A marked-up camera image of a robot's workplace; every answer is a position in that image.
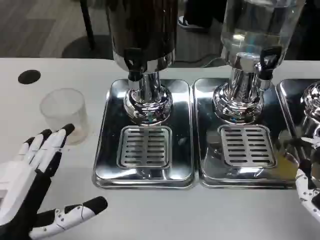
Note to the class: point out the clear ribbed glass cup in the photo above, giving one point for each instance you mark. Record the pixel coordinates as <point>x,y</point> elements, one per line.
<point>63,110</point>

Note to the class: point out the black stand with round base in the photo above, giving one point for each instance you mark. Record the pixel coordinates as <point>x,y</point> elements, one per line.
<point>85,47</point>

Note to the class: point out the steel dispenser at edge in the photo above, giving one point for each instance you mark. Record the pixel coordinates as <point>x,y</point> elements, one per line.
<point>312,107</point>

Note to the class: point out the dark drink dispenser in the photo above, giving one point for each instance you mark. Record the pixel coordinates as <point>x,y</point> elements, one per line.
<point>142,30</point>

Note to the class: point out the clear water drink dispenser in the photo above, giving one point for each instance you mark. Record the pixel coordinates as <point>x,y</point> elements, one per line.
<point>252,30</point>

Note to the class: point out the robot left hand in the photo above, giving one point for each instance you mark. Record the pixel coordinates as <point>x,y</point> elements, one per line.
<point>18,180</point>

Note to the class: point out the steel drip tray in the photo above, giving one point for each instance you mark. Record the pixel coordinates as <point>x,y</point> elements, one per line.
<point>287,100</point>
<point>107,140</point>
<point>207,150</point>

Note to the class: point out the black round counter grommet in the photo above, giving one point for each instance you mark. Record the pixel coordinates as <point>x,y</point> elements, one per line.
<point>29,76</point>

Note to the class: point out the person's foot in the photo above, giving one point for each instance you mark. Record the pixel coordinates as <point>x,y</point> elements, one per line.
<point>192,25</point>

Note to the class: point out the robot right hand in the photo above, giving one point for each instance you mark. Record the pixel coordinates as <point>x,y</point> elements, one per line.
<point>306,192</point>

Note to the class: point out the slotted steel drip grid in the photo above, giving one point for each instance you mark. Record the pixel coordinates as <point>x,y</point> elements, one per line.
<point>247,146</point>
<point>145,147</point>

